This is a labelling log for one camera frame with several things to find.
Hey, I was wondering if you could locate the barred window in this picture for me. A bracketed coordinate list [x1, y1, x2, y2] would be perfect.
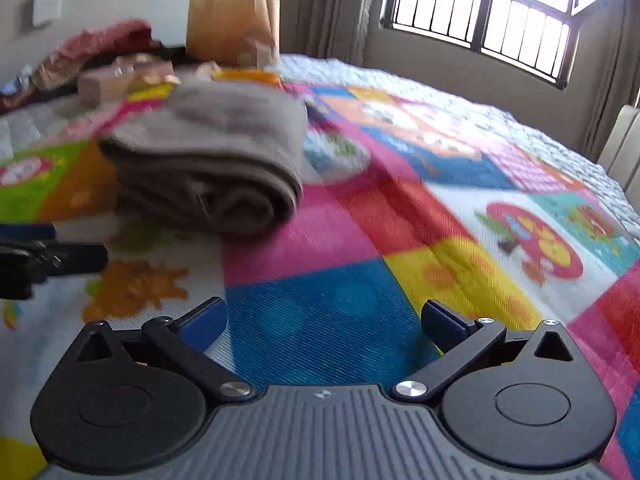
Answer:
[381, 0, 602, 92]

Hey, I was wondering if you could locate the brown striped sweater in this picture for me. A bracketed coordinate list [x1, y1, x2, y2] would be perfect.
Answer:
[97, 80, 309, 239]

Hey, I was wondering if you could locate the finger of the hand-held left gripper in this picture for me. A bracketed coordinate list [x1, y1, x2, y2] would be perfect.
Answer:
[0, 222, 57, 243]
[0, 241, 110, 302]

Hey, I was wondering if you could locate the orange plastic container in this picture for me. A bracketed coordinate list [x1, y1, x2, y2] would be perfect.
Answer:
[211, 66, 282, 87]

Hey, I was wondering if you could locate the brown paper bag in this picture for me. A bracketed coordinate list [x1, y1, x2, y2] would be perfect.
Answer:
[185, 0, 282, 69]

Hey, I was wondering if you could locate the grey curtain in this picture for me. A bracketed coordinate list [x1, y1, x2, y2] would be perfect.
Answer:
[277, 0, 393, 69]
[570, 0, 640, 161]

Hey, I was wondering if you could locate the white wall switch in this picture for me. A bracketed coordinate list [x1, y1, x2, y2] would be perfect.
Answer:
[31, 0, 64, 27]

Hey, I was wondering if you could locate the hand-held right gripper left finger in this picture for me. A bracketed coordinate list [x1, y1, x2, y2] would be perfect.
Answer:
[70, 296, 257, 406]

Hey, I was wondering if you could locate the beige padded headboard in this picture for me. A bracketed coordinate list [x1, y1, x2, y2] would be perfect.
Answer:
[596, 104, 640, 193]

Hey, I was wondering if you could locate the pile of red clothes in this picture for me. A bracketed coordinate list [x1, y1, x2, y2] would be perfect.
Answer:
[0, 19, 187, 113]

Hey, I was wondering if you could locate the pink cardboard box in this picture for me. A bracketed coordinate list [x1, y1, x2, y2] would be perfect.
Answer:
[76, 56, 176, 107]

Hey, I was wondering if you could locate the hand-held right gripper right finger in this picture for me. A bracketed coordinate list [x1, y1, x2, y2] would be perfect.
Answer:
[391, 299, 581, 406]

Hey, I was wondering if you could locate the colourful cartoon play mat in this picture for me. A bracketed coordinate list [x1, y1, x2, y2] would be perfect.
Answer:
[0, 77, 640, 480]

